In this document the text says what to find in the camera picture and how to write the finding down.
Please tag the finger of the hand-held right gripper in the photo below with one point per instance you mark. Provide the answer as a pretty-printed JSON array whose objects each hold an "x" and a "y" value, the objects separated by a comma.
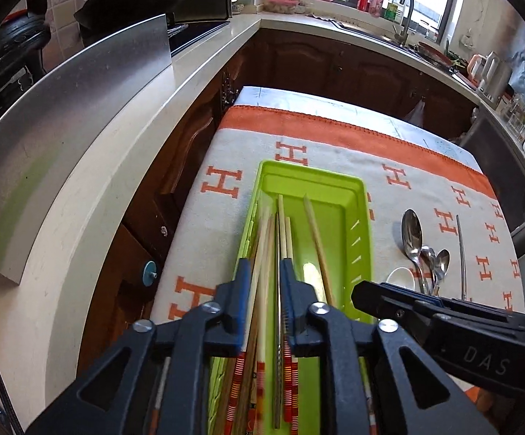
[
  {"x": 371, "y": 297},
  {"x": 471, "y": 312}
]

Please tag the white kitchen countertop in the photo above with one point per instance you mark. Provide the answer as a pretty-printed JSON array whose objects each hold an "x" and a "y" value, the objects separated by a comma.
[{"x": 121, "y": 167}]

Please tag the white pink electric kettle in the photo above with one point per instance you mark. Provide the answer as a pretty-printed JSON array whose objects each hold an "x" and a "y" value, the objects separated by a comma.
[{"x": 489, "y": 72}]

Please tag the blue round knob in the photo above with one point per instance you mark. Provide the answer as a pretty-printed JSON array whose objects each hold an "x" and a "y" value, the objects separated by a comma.
[{"x": 150, "y": 274}]

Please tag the wooden chopstick red striped end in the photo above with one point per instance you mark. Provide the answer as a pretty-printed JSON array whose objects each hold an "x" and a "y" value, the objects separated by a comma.
[
  {"x": 288, "y": 238},
  {"x": 233, "y": 394},
  {"x": 258, "y": 263},
  {"x": 267, "y": 240},
  {"x": 282, "y": 226},
  {"x": 319, "y": 253}
]

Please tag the small metal spoon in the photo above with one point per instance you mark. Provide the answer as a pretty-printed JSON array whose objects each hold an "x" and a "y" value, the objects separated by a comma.
[
  {"x": 428, "y": 258},
  {"x": 443, "y": 263}
]

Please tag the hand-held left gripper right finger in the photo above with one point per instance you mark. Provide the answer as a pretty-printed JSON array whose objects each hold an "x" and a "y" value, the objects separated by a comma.
[{"x": 287, "y": 299}]

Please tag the green dish soap bottle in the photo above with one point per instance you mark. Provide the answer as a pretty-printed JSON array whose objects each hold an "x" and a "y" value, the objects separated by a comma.
[{"x": 394, "y": 8}]

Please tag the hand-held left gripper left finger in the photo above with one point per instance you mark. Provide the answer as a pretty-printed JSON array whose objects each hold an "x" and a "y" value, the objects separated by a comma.
[{"x": 243, "y": 299}]

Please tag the beige orange letter-print blanket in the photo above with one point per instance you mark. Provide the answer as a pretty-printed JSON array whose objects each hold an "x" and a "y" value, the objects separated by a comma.
[{"x": 244, "y": 145}]

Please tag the steel kitchen sink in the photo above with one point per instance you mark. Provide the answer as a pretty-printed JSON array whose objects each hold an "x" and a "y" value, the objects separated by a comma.
[{"x": 371, "y": 31}]

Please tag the brown wooden cabinets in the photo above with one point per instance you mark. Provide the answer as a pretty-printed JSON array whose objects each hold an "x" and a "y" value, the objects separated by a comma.
[{"x": 312, "y": 63}]

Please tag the hanging plastic bag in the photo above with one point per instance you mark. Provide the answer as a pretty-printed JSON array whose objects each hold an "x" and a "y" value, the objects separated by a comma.
[{"x": 419, "y": 113}]

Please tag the black glass cooktop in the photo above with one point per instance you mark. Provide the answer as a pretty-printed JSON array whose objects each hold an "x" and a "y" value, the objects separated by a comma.
[{"x": 194, "y": 34}]

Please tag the ribbed metal chopstick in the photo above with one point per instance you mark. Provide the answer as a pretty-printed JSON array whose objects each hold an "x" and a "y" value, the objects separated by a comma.
[
  {"x": 461, "y": 253},
  {"x": 280, "y": 371}
]

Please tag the white ceramic spoon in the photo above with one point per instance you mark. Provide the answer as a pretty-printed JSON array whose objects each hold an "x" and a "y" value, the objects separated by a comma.
[{"x": 400, "y": 278}]

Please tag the clear food container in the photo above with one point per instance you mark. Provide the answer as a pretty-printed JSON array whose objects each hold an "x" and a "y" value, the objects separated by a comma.
[{"x": 282, "y": 5}]

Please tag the large metal spoon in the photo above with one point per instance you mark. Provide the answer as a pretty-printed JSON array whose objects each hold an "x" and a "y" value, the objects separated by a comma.
[{"x": 412, "y": 235}]

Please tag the green plastic utensil tray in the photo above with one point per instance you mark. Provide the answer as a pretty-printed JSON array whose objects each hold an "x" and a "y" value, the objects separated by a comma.
[{"x": 339, "y": 217}]

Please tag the glass jars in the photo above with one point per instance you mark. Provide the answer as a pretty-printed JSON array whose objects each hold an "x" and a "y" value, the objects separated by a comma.
[{"x": 518, "y": 118}]

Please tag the metal faucet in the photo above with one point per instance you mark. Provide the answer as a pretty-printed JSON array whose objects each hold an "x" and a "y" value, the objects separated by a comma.
[{"x": 405, "y": 13}]

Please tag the stainless steel sheet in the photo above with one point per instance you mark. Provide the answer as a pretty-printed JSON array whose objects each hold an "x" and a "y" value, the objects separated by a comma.
[{"x": 62, "y": 122}]

